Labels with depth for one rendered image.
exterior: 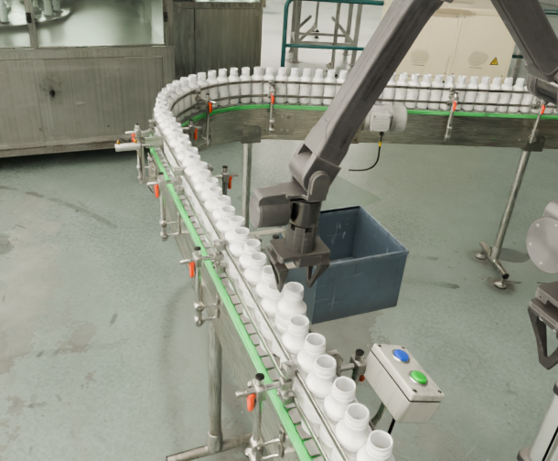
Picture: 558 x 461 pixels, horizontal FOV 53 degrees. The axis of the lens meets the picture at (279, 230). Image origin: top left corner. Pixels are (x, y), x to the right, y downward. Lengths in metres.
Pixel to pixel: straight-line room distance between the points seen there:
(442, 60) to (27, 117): 3.45
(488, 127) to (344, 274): 1.61
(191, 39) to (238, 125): 3.69
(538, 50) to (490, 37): 4.34
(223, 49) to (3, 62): 2.87
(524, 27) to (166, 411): 1.97
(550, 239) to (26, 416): 2.26
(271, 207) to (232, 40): 5.61
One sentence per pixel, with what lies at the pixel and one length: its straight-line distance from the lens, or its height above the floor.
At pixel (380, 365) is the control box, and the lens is 1.10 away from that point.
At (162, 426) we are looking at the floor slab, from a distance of 2.43.
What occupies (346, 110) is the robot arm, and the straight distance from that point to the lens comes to 0.93.
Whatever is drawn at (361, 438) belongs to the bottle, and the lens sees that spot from 0.95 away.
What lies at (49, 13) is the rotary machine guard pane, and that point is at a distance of 4.27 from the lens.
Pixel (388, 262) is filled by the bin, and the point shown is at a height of 0.92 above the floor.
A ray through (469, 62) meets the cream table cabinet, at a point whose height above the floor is 0.73.
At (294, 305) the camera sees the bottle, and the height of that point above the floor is 1.17.
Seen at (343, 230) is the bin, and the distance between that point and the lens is 2.00.
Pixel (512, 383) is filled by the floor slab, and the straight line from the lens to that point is 2.88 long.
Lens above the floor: 1.85
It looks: 30 degrees down
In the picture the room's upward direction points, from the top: 4 degrees clockwise
